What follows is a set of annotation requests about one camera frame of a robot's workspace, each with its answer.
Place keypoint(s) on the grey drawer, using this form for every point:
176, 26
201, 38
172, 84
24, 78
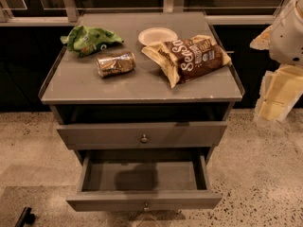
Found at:
142, 135
144, 180

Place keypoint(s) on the grey top drawer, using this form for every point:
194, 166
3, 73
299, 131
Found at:
142, 135

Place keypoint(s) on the brown and yellow snack bag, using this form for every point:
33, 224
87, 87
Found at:
183, 60

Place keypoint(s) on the green crumpled chip bag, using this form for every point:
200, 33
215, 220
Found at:
87, 40

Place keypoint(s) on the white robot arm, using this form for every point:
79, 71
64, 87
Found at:
283, 39

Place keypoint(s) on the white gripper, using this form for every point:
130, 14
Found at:
288, 38

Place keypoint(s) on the crushed metallic soda can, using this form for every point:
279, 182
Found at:
115, 64

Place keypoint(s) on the grey drawer cabinet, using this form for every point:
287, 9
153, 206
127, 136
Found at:
77, 94

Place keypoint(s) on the metal window railing frame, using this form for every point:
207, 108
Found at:
70, 12

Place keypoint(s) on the black object on floor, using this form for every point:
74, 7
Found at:
26, 217

